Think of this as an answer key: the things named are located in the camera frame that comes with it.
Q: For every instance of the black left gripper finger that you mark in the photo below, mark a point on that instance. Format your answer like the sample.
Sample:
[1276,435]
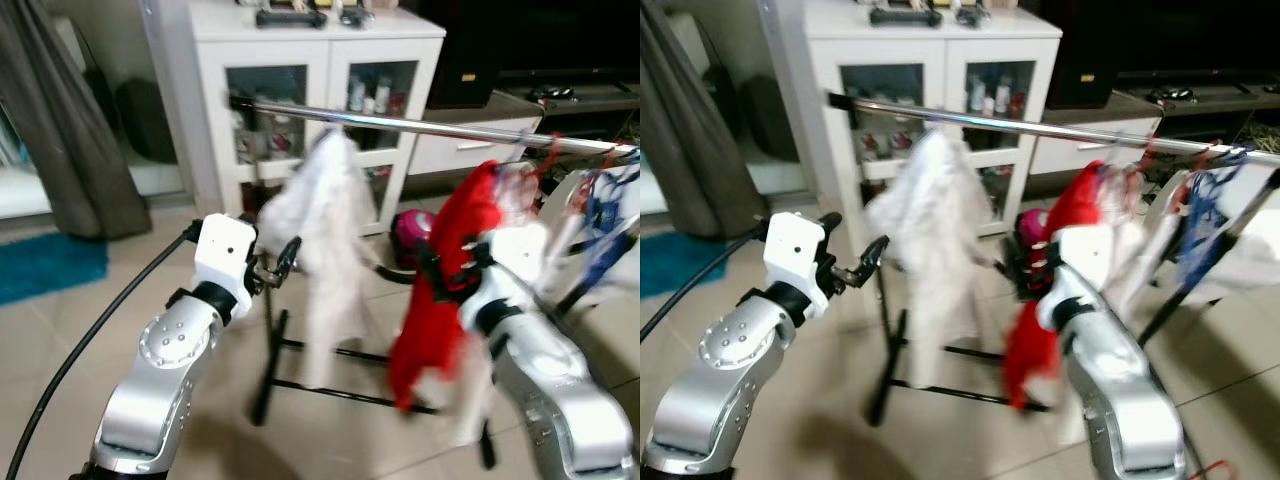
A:
[852,279]
[288,256]
[271,280]
[872,258]

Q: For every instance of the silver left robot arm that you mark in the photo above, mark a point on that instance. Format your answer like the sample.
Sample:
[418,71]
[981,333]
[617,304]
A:
[165,345]
[735,345]

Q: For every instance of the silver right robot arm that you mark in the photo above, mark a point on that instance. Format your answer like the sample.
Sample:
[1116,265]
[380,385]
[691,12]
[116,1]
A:
[550,390]
[1120,400]

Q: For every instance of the red plastic clothes hanger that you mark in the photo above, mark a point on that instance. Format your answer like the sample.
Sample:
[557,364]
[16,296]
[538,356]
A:
[512,178]
[1140,158]

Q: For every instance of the blue plastic clothes hanger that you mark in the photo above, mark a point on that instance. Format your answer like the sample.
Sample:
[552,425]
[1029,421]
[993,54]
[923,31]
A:
[603,210]
[1205,215]

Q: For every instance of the magenta round appliance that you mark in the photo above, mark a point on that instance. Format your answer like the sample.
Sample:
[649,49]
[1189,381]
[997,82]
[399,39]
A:
[1030,225]
[410,232]

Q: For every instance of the white hung garment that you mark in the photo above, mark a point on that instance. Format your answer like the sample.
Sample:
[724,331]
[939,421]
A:
[935,230]
[565,235]
[325,220]
[1140,250]

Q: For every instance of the red hung garment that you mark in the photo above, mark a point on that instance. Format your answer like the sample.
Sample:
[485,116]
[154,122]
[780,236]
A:
[1025,355]
[425,350]

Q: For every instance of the low tv stand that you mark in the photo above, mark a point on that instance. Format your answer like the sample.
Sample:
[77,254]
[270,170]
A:
[470,150]
[1090,150]

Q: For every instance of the metal clothes rack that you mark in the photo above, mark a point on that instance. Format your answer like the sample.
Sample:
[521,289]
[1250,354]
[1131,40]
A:
[450,128]
[1050,128]

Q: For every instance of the black bag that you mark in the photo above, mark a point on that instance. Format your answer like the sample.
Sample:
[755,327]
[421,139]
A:
[780,120]
[145,120]

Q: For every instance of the teal rug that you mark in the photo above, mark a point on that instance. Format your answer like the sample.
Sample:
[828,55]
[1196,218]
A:
[50,268]
[680,262]

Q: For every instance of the grey curtain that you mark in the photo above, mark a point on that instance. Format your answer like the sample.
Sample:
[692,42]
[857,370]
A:
[700,150]
[60,130]

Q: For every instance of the black controller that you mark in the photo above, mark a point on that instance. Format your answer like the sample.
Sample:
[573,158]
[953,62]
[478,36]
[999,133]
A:
[1172,95]
[552,94]

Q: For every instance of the white glass-door cabinet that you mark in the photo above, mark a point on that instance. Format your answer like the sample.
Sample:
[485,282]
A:
[300,50]
[915,50]

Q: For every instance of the black box speaker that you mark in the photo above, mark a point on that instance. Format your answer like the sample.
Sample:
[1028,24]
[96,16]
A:
[1080,55]
[460,55]

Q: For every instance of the long black device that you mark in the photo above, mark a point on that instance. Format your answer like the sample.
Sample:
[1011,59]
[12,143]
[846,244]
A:
[290,18]
[905,17]

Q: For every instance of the small black device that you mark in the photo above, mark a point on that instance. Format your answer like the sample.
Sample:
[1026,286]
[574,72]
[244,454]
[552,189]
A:
[356,15]
[973,15]

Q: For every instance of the black television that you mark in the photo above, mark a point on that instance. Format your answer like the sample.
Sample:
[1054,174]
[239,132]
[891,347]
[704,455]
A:
[1200,35]
[570,35]

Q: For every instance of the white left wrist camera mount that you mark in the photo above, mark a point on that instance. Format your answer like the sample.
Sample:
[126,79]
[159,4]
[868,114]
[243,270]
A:
[795,255]
[222,255]

